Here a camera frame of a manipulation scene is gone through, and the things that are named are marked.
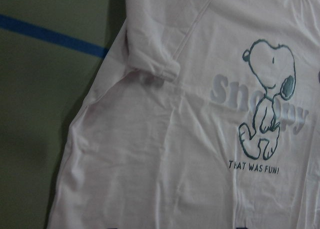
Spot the brown table mat blue grid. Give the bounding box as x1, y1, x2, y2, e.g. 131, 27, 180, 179
0, 0, 126, 229

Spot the pink Snoopy t-shirt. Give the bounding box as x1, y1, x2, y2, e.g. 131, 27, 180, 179
48, 0, 320, 229

